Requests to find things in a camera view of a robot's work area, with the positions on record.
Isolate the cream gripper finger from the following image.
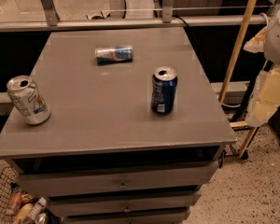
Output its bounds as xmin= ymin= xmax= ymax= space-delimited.
xmin=245 ymin=64 xmax=280 ymax=127
xmin=244 ymin=27 xmax=267 ymax=53

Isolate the blue pepsi can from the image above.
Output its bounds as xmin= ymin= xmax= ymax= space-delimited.
xmin=151 ymin=66 xmax=178 ymax=114

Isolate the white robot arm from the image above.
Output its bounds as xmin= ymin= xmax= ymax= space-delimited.
xmin=244 ymin=9 xmax=280 ymax=127

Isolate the lying red bull can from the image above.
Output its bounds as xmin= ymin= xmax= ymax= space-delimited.
xmin=95 ymin=45 xmax=133 ymax=64

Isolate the white green 7up can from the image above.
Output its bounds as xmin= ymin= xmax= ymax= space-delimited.
xmin=7 ymin=76 xmax=50 ymax=125

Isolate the grey drawer cabinet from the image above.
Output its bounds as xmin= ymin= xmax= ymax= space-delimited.
xmin=0 ymin=28 xmax=235 ymax=224

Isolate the white bottle in basket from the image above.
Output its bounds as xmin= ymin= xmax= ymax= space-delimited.
xmin=22 ymin=198 xmax=47 ymax=224

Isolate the red snack bag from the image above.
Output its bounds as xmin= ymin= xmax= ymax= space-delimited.
xmin=6 ymin=187 xmax=34 ymax=216

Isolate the yellow snack packet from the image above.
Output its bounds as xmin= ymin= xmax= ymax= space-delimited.
xmin=13 ymin=203 xmax=34 ymax=224

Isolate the wooden frame stand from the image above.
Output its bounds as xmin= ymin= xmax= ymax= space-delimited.
xmin=217 ymin=0 xmax=265 ymax=161

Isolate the metal railing frame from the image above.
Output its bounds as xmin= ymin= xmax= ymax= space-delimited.
xmin=0 ymin=0 xmax=280 ymax=32

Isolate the wire basket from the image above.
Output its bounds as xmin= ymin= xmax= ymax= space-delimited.
xmin=0 ymin=167 xmax=18 ymax=219

